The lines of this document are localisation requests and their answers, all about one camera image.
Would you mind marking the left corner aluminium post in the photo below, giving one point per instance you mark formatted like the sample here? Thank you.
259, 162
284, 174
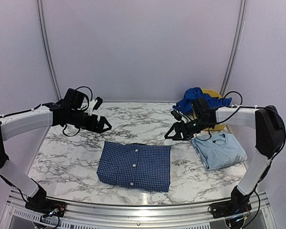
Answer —
46, 47

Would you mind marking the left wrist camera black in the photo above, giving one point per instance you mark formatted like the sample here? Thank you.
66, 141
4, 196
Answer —
73, 99

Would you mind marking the royal blue garment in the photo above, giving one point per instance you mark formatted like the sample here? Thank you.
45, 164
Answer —
185, 105

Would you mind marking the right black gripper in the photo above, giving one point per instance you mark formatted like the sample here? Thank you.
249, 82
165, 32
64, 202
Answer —
177, 126

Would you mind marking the yellow plastic laundry basket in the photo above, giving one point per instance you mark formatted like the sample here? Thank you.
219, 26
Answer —
210, 115

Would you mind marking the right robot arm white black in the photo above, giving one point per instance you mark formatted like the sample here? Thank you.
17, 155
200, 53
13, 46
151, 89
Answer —
270, 138

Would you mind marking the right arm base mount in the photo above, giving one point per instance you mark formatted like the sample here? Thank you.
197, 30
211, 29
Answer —
236, 205

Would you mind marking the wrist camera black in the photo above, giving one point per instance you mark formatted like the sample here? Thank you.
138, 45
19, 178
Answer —
73, 99
200, 106

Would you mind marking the aluminium front frame rail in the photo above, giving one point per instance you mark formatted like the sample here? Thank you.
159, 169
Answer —
80, 215

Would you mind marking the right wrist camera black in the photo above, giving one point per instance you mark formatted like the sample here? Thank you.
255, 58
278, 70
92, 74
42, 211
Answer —
200, 106

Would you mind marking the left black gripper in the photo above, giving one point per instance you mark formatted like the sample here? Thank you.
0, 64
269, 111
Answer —
98, 127

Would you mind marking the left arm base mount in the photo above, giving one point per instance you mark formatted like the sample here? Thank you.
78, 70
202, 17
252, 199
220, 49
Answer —
48, 207

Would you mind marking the corner aluminium post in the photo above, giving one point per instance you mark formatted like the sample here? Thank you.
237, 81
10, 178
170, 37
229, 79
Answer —
46, 47
235, 46

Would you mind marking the light blue t-shirt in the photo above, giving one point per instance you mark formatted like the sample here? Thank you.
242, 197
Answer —
219, 151

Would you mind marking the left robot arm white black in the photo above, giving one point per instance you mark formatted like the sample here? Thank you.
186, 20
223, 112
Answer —
44, 115

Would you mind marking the right corner aluminium post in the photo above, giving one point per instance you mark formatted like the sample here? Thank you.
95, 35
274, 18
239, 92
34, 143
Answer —
235, 46

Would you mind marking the blue patterned button shirt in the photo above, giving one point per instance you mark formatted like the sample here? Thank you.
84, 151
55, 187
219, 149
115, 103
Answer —
137, 166

